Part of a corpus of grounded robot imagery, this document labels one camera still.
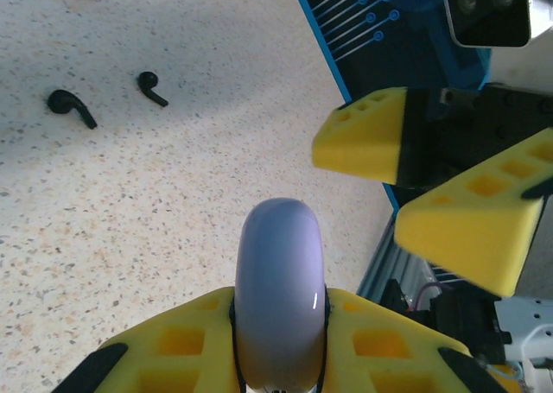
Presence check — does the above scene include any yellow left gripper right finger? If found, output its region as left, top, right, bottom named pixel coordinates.
left=321, top=288, right=509, bottom=393

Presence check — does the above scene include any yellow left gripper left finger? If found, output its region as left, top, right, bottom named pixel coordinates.
left=51, top=287, right=243, bottom=393

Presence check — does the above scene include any lavender earbud charging case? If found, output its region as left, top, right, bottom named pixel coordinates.
left=235, top=197, right=326, bottom=392

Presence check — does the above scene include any black wireless earbud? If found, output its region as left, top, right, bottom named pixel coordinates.
left=46, top=89, right=99, bottom=130
left=137, top=71, right=169, bottom=108

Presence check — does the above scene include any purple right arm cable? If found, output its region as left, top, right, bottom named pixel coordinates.
left=410, top=280, right=459, bottom=312

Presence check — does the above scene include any wide aluminium base rail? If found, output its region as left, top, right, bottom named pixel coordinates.
left=356, top=213, right=437, bottom=310

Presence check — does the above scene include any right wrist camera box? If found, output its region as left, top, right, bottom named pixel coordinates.
left=439, top=0, right=533, bottom=48

